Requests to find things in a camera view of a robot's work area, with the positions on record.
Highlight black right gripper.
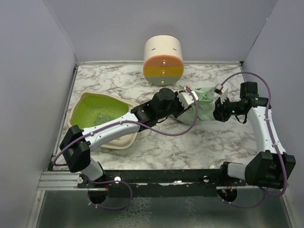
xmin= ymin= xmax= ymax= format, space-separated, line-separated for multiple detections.
xmin=209 ymin=95 xmax=245 ymax=123

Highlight green cat litter bag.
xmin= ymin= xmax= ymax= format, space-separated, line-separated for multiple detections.
xmin=176 ymin=87 xmax=216 ymax=125

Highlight green cat litter pellets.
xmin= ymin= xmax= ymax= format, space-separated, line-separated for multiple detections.
xmin=83 ymin=108 xmax=127 ymax=128

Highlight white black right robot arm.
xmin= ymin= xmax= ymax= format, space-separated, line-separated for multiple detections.
xmin=213 ymin=82 xmax=296 ymax=189

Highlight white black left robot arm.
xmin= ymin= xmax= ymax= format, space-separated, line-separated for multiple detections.
xmin=56 ymin=87 xmax=198 ymax=188

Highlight beige green litter box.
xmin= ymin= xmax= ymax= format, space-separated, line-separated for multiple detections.
xmin=66 ymin=92 xmax=138 ymax=150

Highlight cream round drawer cabinet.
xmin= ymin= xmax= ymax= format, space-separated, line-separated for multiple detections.
xmin=143 ymin=35 xmax=184 ymax=86

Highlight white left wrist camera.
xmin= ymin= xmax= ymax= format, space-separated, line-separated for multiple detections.
xmin=178 ymin=86 xmax=199 ymax=109

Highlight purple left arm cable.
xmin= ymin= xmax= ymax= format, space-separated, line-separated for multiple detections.
xmin=52 ymin=87 xmax=200 ymax=166

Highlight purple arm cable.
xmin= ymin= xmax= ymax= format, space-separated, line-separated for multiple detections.
xmin=52 ymin=87 xmax=200 ymax=166
xmin=220 ymin=72 xmax=289 ymax=196

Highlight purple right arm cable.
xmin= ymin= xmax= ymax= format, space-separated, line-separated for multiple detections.
xmin=220 ymin=72 xmax=289 ymax=196

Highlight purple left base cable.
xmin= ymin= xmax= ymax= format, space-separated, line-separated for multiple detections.
xmin=83 ymin=178 xmax=133 ymax=210

